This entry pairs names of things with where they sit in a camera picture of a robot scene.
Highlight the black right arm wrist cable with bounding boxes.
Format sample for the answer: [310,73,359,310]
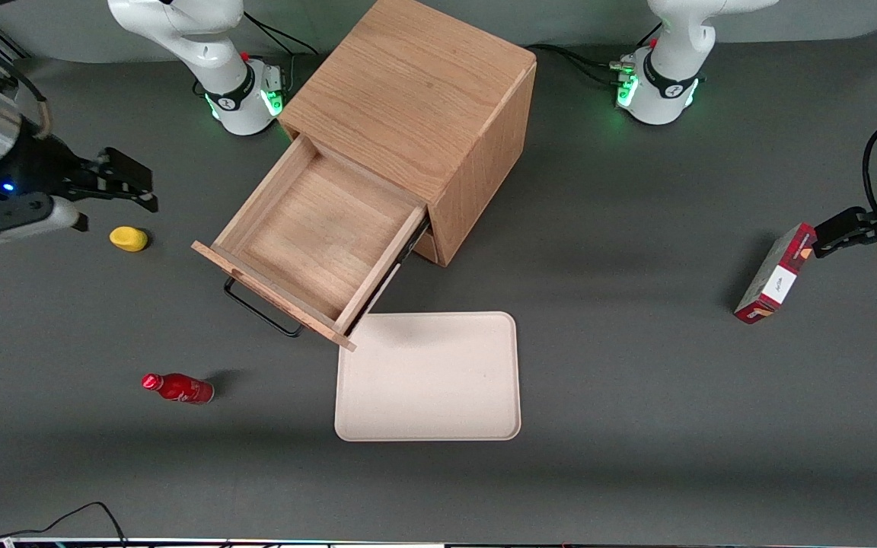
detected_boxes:
[0,65,53,140]

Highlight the shallow wooden drawer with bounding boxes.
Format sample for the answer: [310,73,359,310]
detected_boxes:
[192,133,430,352]

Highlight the black right arm base cable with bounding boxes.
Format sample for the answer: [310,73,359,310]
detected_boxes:
[243,11,319,77]

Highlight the black left arm base cable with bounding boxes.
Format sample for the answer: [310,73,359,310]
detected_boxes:
[526,43,633,86]

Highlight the black arm base cable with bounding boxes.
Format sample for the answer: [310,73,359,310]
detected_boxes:
[243,11,319,77]
[526,43,633,86]

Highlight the thin black table edge cable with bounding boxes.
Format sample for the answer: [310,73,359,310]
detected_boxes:
[0,502,129,548]

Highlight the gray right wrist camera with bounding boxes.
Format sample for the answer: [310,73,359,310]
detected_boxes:
[0,195,90,256]

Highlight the wooden drawer cabinet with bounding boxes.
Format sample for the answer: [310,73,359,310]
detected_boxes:
[277,0,538,267]

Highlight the red bottle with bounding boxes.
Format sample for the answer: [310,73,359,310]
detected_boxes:
[142,372,215,405]

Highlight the beige rectangular tray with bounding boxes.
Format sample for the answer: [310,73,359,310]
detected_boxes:
[334,311,522,442]

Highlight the small yellow object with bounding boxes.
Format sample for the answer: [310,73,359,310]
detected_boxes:
[109,226,149,253]

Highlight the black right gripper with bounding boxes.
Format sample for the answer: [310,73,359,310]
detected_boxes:
[0,122,159,229]

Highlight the red and white carton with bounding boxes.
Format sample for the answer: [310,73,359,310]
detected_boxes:
[734,222,818,325]

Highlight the deep wooden drawer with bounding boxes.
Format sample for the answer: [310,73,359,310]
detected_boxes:
[412,227,445,266]

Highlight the black handle of shallow drawer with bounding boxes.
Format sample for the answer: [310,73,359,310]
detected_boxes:
[223,278,305,339]

